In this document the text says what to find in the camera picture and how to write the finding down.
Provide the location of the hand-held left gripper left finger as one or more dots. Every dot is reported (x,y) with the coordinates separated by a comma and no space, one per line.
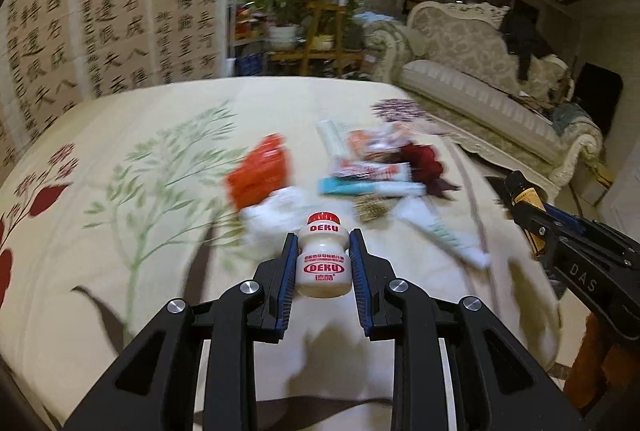
(285,283)

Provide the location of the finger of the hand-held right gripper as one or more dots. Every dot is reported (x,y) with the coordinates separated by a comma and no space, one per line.
(562,213)
(536,225)

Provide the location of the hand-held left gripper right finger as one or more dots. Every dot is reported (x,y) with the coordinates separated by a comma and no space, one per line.
(360,283)

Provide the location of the small brown bottle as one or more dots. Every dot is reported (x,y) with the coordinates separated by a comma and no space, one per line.
(530,198)

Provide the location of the white drink bottle red cap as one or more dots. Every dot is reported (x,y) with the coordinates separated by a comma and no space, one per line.
(322,261)

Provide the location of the white tissue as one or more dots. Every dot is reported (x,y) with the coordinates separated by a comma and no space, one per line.
(275,213)

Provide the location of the orange packet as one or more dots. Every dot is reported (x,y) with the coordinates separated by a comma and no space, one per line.
(260,171)

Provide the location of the white green-striped wrapper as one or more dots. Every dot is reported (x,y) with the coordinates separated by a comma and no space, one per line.
(440,226)

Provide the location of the teal packet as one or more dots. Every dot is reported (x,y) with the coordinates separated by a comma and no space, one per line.
(360,187)

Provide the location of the blue-grey cloth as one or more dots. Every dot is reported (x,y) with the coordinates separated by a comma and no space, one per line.
(570,116)

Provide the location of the white red-edged packet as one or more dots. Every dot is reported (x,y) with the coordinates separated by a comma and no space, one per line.
(372,171)

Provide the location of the brown clutter on sofa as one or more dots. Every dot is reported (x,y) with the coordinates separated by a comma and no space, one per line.
(532,103)

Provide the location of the dark panel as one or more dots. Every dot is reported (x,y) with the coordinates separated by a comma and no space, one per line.
(597,96)

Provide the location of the clear wrapper orange print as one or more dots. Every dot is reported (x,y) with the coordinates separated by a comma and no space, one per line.
(367,141)

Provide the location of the floral tablecloth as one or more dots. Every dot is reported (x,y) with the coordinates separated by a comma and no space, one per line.
(150,236)

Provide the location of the ornate cream sofa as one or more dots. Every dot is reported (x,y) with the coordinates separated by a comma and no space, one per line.
(475,83)

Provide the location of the black garment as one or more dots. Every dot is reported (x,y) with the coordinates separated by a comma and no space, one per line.
(522,36)

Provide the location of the blue crate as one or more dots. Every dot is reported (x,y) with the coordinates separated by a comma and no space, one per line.
(248,63)

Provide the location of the ornate armchair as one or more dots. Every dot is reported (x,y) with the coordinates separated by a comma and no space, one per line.
(387,43)

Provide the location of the wooden plant stand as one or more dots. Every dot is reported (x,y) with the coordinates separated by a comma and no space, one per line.
(325,43)

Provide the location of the potted plant white pot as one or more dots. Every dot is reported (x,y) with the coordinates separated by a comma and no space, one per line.
(285,6)

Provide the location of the calligraphy wall hanging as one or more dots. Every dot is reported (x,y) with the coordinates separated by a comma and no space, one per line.
(100,11)

